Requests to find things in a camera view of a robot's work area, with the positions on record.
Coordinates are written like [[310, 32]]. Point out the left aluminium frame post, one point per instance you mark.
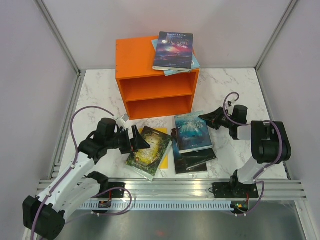
[[57, 34]]

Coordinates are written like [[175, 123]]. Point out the yellow thin book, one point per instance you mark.
[[165, 160]]

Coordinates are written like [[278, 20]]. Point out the green Alice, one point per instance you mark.
[[130, 163]]

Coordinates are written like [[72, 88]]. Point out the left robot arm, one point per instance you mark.
[[46, 214]]

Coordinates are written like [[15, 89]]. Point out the orange wooden shelf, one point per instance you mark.
[[149, 93]]

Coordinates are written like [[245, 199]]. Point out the blue ocean cover book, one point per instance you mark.
[[192, 133]]

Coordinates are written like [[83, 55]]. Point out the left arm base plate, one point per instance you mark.
[[111, 190]]

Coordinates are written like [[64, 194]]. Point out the white slotted cable duct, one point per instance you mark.
[[162, 205]]

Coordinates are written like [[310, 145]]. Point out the aluminium front rail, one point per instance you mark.
[[198, 189]]

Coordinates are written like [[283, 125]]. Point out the light blue paperback book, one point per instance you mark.
[[195, 64]]

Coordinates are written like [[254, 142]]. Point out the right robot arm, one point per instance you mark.
[[269, 143]]

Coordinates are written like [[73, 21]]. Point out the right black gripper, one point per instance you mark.
[[212, 118]]

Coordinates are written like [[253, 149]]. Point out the aluminium frame post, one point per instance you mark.
[[277, 31], [57, 34]]

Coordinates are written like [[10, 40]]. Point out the Robinson Crusoe purple book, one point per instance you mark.
[[174, 52]]

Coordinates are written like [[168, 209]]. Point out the right aluminium frame post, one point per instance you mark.
[[277, 31]]

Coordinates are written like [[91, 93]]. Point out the black hardcover book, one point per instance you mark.
[[196, 158]]

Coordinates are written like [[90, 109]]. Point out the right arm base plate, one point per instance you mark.
[[224, 190]]

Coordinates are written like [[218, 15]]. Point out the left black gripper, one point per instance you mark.
[[138, 142]]

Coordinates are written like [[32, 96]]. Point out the dark cover bottom book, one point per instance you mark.
[[180, 164]]

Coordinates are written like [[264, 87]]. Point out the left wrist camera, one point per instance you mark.
[[122, 120]]

